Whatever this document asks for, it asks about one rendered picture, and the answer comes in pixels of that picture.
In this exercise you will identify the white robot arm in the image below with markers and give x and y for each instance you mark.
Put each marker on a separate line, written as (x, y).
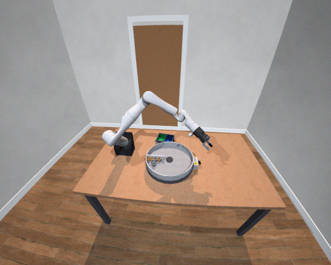
(112, 138)

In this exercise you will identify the grey round turntable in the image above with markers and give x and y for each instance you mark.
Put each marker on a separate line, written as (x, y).
(175, 165)

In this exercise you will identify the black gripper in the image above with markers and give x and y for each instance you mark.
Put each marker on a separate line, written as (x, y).
(198, 132)

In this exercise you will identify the green and blue divided bin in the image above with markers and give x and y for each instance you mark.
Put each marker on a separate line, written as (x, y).
(164, 138)

